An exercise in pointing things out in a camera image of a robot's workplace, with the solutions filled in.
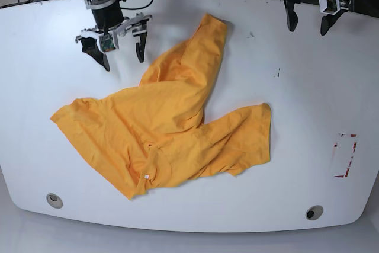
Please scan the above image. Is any right table cable grommet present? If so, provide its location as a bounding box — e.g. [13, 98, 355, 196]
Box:
[306, 205, 323, 221]

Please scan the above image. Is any table cable grommet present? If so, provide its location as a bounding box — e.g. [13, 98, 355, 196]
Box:
[46, 193, 63, 209]
[306, 205, 323, 221]

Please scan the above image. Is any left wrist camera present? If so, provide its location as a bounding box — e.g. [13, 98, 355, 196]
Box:
[324, 0, 338, 14]

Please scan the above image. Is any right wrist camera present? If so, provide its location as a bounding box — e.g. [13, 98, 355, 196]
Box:
[99, 34, 116, 53]

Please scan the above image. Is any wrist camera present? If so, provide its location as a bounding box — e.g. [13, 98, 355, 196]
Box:
[99, 34, 116, 53]
[324, 0, 338, 14]

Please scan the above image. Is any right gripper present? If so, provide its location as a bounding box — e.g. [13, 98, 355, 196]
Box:
[75, 0, 152, 72]

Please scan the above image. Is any left table cable grommet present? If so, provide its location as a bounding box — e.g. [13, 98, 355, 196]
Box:
[46, 193, 63, 209]

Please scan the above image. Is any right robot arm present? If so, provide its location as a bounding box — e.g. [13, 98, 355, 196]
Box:
[75, 0, 152, 71]

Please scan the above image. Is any yellow t-shirt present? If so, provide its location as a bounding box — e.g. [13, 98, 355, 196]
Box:
[51, 14, 271, 199]

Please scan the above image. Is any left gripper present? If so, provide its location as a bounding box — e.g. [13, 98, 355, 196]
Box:
[283, 0, 349, 36]

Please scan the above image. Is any red tape marking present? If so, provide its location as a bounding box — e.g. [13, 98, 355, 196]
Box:
[330, 133, 358, 178]

